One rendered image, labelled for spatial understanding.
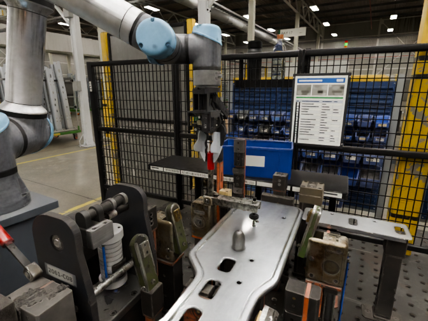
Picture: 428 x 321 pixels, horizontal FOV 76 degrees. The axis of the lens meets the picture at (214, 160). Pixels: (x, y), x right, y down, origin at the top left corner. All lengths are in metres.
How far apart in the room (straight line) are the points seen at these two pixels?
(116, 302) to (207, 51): 0.61
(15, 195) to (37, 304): 0.37
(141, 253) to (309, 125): 0.92
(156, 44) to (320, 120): 0.84
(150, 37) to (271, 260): 0.56
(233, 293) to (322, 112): 0.88
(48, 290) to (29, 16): 0.65
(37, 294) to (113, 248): 0.16
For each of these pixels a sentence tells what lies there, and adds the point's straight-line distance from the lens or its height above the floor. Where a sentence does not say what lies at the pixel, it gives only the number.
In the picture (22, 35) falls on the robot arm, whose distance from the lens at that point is 0.90.
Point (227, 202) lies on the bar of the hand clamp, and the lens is 0.82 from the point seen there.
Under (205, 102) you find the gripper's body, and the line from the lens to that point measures 0.75.
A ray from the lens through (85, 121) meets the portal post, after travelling 7.43.
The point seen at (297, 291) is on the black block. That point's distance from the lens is 0.64.
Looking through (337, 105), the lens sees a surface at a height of 1.32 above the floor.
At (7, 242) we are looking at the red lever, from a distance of 0.62.
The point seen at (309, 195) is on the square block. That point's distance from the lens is 1.01.
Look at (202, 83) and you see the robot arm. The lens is 0.74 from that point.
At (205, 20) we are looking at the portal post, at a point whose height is 2.48.
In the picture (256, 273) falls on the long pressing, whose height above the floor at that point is 1.00.
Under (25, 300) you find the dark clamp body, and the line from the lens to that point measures 0.55.
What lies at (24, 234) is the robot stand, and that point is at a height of 1.04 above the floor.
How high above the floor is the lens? 1.39
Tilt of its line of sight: 15 degrees down
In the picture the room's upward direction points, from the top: straight up
